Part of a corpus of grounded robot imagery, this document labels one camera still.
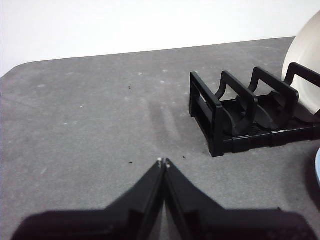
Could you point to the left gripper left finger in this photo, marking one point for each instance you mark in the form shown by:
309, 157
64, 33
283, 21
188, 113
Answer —
112, 222

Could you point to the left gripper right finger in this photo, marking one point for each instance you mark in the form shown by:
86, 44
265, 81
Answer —
212, 222

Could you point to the blue plate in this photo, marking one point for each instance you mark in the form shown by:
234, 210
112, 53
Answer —
318, 167

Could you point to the black plate rack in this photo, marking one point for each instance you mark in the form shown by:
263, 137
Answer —
217, 130

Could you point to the cream plate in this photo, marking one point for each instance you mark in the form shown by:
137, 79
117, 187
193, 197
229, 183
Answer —
307, 55

